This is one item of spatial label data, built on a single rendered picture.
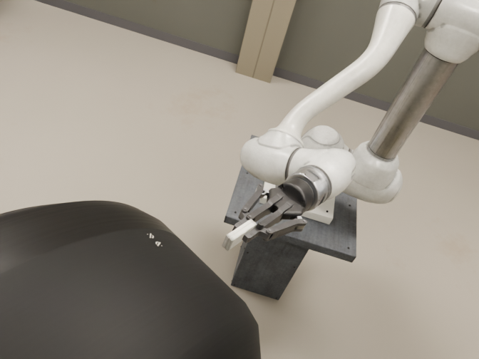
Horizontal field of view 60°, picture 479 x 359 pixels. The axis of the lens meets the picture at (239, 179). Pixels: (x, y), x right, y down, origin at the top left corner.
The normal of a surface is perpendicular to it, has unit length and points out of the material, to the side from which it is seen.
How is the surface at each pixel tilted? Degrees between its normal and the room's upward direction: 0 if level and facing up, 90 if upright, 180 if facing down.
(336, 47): 90
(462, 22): 93
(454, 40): 95
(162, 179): 0
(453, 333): 0
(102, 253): 23
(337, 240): 0
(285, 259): 90
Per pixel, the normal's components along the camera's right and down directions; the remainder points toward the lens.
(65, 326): 0.32, -0.74
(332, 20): -0.21, 0.67
